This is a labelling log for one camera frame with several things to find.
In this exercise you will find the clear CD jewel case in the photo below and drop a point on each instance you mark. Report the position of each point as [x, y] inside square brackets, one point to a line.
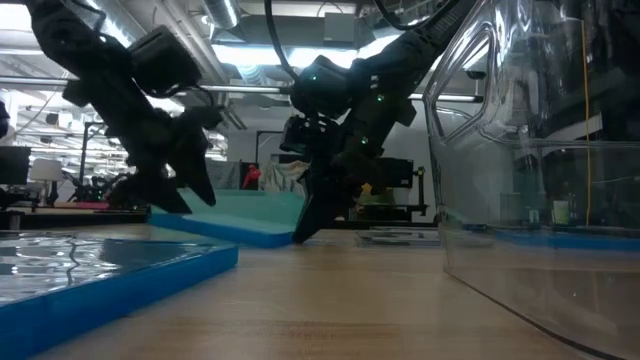
[400, 237]

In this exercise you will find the clear plastic bin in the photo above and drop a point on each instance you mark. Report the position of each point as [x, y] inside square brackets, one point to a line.
[525, 280]

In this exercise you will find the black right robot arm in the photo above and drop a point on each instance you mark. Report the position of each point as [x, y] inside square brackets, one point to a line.
[390, 75]

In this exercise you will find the dark background table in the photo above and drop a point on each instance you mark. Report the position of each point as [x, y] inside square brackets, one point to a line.
[75, 218]

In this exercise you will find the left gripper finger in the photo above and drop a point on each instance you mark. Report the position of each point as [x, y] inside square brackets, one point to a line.
[197, 175]
[150, 196]

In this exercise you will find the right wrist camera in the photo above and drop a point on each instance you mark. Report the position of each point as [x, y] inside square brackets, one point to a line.
[307, 135]

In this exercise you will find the red object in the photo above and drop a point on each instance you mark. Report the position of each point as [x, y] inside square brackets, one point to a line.
[252, 176]

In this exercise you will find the black equipment cabinet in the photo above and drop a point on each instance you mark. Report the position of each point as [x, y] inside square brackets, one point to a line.
[402, 172]

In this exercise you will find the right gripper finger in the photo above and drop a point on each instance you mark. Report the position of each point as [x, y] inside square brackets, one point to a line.
[340, 197]
[314, 205]

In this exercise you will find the silver air duct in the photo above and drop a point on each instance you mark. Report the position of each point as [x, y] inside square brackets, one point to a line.
[222, 12]

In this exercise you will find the black monitor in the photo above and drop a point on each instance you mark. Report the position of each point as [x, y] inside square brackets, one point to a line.
[14, 165]

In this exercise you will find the black metal frame stand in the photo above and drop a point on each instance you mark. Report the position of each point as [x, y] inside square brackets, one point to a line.
[84, 165]
[258, 147]

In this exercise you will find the grey cloth cover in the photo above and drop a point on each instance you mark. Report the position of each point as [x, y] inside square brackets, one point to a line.
[225, 175]

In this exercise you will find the pink flat object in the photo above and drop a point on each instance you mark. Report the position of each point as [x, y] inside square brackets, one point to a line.
[94, 205]

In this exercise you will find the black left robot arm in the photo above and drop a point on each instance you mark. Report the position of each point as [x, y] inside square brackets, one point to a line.
[100, 85]

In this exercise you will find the blue disc case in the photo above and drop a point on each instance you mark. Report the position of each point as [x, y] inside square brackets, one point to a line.
[100, 305]
[225, 230]
[575, 241]

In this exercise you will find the ceiling light strip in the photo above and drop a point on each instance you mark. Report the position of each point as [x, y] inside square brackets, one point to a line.
[240, 89]

